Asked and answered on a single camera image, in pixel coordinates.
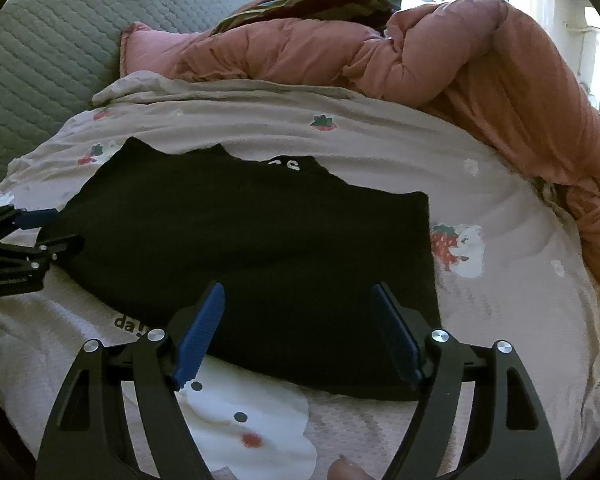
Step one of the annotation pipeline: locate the black small garment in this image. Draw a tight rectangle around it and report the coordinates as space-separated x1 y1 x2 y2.
38 138 440 401

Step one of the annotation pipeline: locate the right hand thumb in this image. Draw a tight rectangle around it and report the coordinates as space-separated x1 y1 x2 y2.
327 455 373 480

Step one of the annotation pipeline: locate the grey strawberry print blanket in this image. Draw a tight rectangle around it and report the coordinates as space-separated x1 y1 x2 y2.
0 72 600 479

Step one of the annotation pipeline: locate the grey-green quilted headboard cushion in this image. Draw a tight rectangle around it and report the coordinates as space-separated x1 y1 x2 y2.
0 0 253 182

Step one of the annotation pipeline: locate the pink quilted comforter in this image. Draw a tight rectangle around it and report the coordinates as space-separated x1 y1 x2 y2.
120 0 600 283

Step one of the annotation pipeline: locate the dark striped cloth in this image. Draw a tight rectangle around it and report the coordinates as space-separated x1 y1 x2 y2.
212 0 402 35

